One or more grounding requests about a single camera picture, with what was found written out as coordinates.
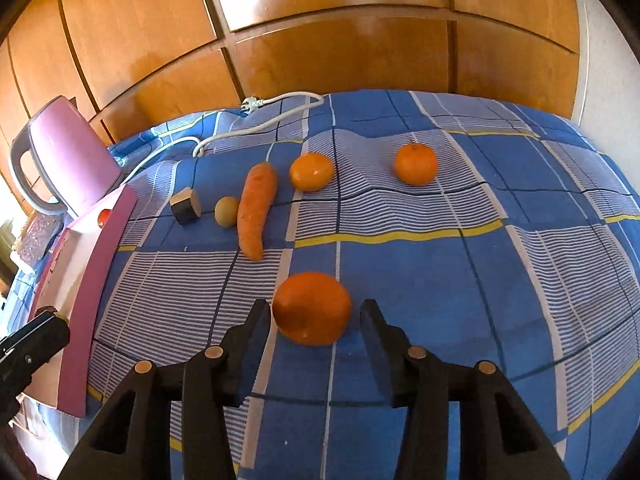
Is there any large orange with stem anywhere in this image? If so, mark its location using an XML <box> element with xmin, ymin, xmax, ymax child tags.
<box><xmin>271</xmin><ymin>272</ymin><xmax>352</xmax><ymax>347</ymax></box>

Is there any red tomato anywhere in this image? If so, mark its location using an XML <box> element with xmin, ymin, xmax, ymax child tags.
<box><xmin>98</xmin><ymin>209</ymin><xmax>112</xmax><ymax>229</ymax></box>

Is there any yellow-green round fruit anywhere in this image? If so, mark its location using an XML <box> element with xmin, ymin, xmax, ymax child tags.
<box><xmin>214</xmin><ymin>196</ymin><xmax>239</xmax><ymax>229</ymax></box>

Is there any small cut yam piece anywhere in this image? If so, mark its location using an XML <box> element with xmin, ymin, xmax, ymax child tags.
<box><xmin>169</xmin><ymin>186</ymin><xmax>202</xmax><ymax>226</ymax></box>

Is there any orange carrot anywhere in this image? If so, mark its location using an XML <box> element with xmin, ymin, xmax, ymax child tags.
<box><xmin>236</xmin><ymin>162</ymin><xmax>278</xmax><ymax>261</ymax></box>

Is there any orange tangerine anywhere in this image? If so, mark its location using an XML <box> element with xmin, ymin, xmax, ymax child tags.
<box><xmin>393</xmin><ymin>142</ymin><xmax>438</xmax><ymax>186</ymax></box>

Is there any yellow-orange tangerine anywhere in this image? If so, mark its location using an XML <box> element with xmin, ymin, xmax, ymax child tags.
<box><xmin>288</xmin><ymin>153</ymin><xmax>334</xmax><ymax>193</ymax></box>

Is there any pink rimmed white tray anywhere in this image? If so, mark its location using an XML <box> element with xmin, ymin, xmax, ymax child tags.
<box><xmin>25</xmin><ymin>185</ymin><xmax>138</xmax><ymax>418</ymax></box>

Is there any silver tissue box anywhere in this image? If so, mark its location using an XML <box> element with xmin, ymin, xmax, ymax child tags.
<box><xmin>10</xmin><ymin>211</ymin><xmax>63</xmax><ymax>274</ymax></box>

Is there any blue plaid tablecloth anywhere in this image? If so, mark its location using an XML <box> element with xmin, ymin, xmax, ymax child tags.
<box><xmin>86</xmin><ymin>90</ymin><xmax>639</xmax><ymax>479</ymax></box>

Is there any pink electric kettle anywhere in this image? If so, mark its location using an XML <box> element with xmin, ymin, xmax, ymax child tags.
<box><xmin>9</xmin><ymin>96</ymin><xmax>124</xmax><ymax>218</ymax></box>

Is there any white power cord with plug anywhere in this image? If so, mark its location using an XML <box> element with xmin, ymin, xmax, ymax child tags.
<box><xmin>121</xmin><ymin>91</ymin><xmax>327</xmax><ymax>181</ymax></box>

